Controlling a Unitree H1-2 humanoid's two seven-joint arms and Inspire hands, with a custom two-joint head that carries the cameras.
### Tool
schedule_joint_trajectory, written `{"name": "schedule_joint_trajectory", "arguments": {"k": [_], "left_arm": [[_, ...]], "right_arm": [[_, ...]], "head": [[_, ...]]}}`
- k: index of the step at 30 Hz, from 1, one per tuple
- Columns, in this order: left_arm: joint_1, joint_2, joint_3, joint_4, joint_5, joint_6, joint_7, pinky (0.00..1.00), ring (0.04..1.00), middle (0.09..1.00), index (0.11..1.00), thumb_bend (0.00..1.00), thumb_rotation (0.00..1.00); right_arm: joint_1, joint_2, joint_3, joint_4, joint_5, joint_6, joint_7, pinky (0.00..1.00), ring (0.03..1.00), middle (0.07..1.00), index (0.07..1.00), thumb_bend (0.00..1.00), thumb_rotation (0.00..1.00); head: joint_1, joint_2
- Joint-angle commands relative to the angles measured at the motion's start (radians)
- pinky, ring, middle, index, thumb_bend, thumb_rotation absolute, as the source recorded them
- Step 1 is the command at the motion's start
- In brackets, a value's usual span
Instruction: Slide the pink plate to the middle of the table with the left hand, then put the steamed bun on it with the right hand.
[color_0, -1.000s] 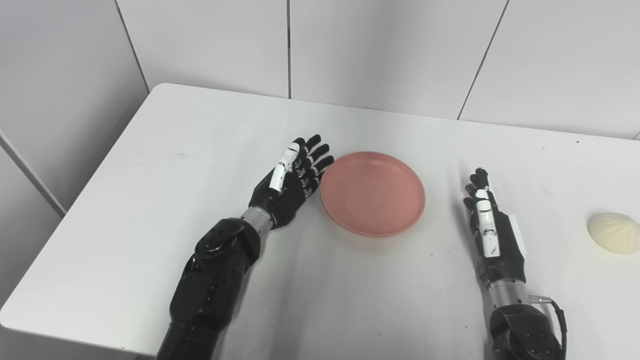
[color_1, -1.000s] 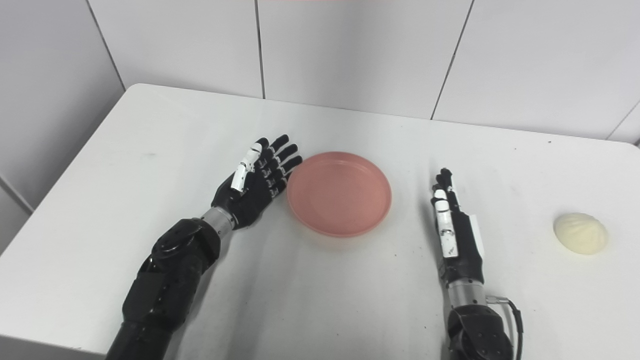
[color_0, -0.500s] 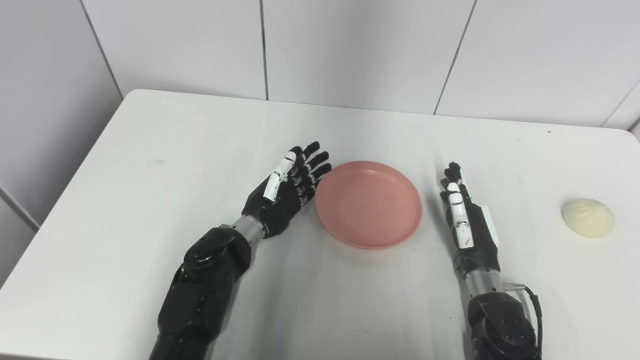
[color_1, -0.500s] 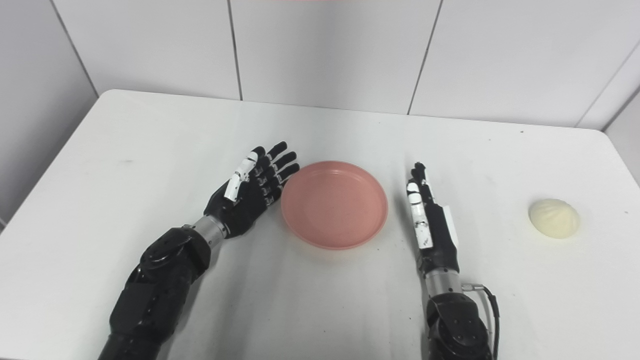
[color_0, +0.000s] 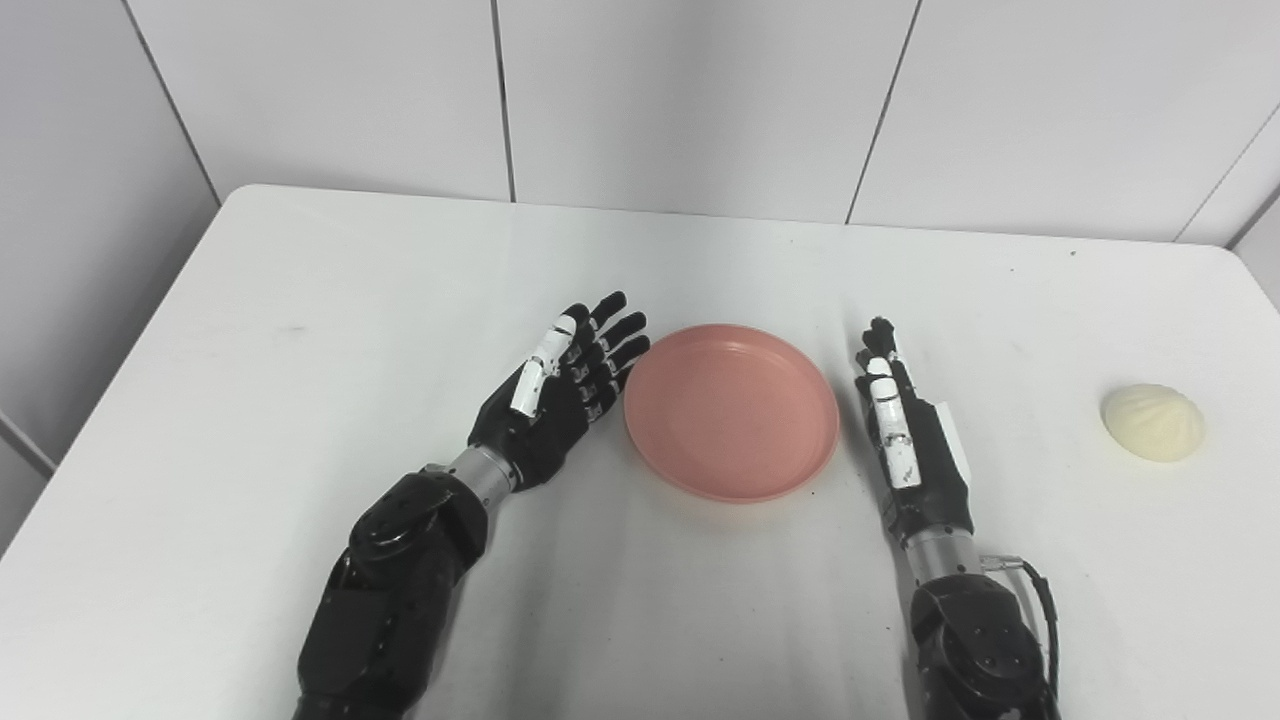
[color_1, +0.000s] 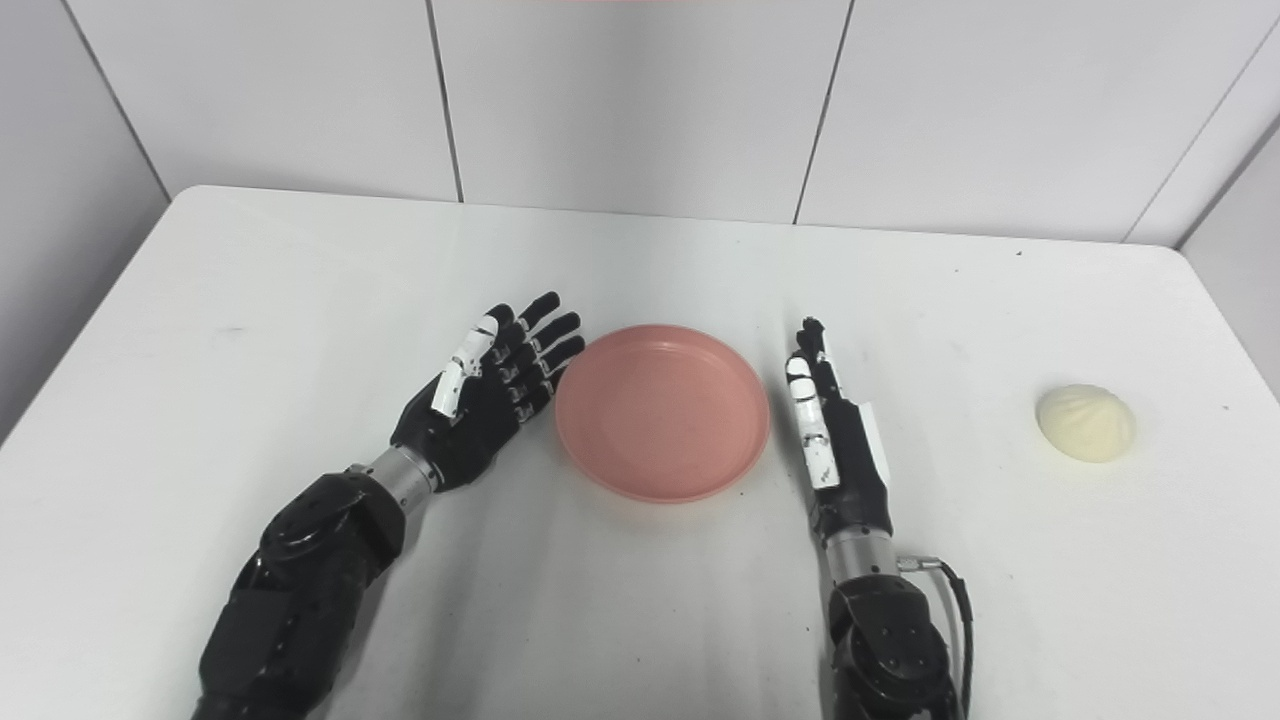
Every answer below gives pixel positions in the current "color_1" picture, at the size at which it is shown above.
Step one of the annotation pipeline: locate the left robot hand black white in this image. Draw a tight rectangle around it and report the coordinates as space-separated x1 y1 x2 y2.
390 291 587 492

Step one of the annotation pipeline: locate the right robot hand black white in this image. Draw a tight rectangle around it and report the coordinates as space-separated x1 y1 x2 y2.
785 317 894 546

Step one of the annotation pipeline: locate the pink round plate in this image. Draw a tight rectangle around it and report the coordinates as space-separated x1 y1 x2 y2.
555 323 772 503

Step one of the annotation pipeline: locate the white steamed bun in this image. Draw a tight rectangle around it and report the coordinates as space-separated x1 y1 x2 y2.
1036 383 1138 463

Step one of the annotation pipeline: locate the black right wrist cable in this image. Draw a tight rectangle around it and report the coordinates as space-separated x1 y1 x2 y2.
897 555 974 720

